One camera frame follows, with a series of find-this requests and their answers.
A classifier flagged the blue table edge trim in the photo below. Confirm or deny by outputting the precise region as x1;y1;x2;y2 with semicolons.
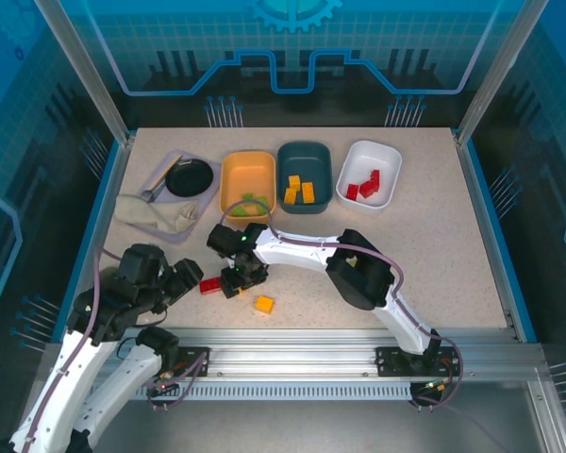
51;139;124;344
464;139;541;344

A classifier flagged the yellow plastic container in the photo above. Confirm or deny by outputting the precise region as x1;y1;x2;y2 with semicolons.
219;149;278;219

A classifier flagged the beige cloth napkin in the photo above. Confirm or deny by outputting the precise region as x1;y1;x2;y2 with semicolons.
114;193;202;234

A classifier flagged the small black pan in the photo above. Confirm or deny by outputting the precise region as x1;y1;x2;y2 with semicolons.
164;159;215;198

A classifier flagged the lavender plastic tray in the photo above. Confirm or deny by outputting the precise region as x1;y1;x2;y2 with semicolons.
139;149;223;244

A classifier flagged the grey spoon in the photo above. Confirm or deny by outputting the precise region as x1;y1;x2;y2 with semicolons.
140;181;167;203

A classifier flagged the small LED controller board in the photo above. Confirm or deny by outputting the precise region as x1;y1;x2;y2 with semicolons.
412;377;454;400
145;375;180;397

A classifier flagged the tan wooden stick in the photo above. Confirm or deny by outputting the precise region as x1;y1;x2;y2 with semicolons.
143;154;180;191

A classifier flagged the dark teal plastic container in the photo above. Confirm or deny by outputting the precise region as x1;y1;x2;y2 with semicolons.
276;141;334;216

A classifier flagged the white plastic container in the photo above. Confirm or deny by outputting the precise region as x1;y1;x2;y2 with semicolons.
335;140;404;210

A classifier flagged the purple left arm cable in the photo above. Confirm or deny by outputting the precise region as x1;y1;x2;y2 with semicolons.
8;244;216;411

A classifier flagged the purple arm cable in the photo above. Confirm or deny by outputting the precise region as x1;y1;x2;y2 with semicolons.
219;200;463;411
8;244;216;411

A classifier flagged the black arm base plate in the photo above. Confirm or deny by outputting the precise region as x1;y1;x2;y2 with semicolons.
169;345;211;378
375;345;458;378

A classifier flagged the aluminium extrusion rail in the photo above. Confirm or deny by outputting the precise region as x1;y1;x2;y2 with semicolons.
42;327;546;378

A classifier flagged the grey slotted cable duct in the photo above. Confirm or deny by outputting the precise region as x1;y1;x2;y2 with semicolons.
89;382;414;402

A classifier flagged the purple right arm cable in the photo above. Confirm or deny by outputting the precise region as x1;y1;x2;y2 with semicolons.
219;200;463;411

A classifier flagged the aluminium frame post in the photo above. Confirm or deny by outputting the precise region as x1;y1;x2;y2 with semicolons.
32;0;136;145
455;0;551;145

